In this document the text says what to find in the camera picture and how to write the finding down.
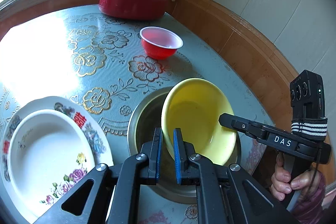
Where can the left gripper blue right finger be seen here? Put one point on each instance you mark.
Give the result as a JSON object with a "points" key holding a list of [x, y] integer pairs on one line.
{"points": [[180, 156]]}

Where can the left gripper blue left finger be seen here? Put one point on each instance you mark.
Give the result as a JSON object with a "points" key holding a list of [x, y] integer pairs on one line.
{"points": [[155, 156]]}

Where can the yellow plastic bowl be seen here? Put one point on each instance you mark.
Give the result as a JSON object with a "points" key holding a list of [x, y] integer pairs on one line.
{"points": [[195, 105]]}

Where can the stainless steel bowl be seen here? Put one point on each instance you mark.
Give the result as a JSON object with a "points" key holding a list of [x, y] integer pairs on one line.
{"points": [[147, 129]]}

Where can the white plate with red characters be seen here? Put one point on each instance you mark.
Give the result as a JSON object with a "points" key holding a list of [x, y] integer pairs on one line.
{"points": [[92, 129]]}

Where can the white plate with rose print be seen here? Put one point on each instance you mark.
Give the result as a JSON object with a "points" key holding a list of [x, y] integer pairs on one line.
{"points": [[48, 155]]}

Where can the red plastic bowl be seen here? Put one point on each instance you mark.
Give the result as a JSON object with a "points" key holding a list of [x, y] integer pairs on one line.
{"points": [[159, 43]]}

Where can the right hand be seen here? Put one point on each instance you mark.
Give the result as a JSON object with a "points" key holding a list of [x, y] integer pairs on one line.
{"points": [[311, 183]]}

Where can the pink jacket sleeve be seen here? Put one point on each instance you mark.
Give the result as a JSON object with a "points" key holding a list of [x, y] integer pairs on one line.
{"points": [[308, 208]]}

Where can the floral plastic tablecloth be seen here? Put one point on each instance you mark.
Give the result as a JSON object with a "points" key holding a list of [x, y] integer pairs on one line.
{"points": [[98, 65]]}

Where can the red electric cooking pot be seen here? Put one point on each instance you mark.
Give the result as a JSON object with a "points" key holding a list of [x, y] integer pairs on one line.
{"points": [[133, 9]]}

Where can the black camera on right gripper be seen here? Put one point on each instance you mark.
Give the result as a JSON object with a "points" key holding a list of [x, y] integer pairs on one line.
{"points": [[308, 106]]}

